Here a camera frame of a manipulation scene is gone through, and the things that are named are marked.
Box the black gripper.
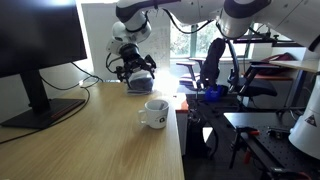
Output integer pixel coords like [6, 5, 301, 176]
[115, 43, 158, 85]

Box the white whiteboard with writing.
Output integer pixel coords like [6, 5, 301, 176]
[81, 2, 172, 83]

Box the white mug with logo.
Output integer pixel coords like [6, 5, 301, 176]
[137, 98, 170, 130]

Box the office chair with grey armrests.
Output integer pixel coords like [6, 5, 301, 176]
[175, 58, 208, 92]

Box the blue plastic object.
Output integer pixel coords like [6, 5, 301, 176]
[204, 85, 225, 104]

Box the black metal stand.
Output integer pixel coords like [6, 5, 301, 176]
[185, 94, 243, 158]

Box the black computer monitor with stand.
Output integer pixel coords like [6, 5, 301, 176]
[0, 0, 89, 130]

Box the black office chair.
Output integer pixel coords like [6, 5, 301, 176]
[225, 37, 279, 101]

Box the dark red bag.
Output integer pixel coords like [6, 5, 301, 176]
[261, 52, 296, 68]

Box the black optical breadboard table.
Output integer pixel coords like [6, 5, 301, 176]
[223, 111, 320, 180]

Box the brown wooden side desk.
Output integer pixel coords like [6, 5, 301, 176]
[253, 59, 320, 83]

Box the thin black monitor cable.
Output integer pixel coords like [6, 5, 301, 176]
[39, 61, 105, 92]
[0, 85, 92, 145]

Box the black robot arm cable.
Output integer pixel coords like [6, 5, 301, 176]
[162, 8, 216, 35]

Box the teal window frame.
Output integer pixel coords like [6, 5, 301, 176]
[169, 23, 261, 61]

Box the black clamp with orange handle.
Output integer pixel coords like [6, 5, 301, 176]
[229, 125, 261, 169]

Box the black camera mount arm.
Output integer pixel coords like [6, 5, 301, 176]
[232, 31, 304, 48]

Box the small metal bracket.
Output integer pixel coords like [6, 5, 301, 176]
[266, 126, 292, 140]

